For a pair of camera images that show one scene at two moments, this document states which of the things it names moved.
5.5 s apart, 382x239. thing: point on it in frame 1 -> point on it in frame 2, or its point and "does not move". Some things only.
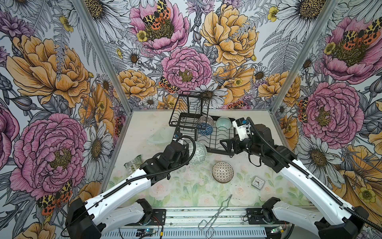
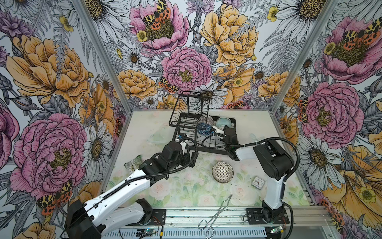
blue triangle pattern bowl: (204, 129) does not move
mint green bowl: (224, 121) does not move
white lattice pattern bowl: (206, 118) does not move
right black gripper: (230, 141) -> (226, 127)
